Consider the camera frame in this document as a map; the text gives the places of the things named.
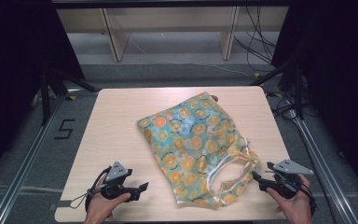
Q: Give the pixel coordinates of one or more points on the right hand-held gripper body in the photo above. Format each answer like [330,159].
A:
[287,177]

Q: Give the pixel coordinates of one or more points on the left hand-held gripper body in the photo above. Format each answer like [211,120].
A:
[117,174]

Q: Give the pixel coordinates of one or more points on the orange-print teal shopping bag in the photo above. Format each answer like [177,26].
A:
[195,146]

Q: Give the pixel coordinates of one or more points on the person's right hand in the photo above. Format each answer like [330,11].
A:
[292,207]

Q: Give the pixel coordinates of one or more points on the person's left hand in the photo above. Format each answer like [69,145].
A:
[104,207]

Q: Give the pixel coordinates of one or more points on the yellow tape piece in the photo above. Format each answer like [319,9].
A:
[72,97]
[278,94]
[257,75]

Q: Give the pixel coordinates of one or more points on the black metal stand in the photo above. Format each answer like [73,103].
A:
[296,90]
[48,93]

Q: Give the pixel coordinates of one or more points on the black curtain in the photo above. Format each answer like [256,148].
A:
[15,62]
[338,62]

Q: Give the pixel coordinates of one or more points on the aluminium floor rail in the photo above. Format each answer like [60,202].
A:
[323,161]
[28,155]

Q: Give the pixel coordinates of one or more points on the light wooden desk frame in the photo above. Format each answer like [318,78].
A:
[167,25]

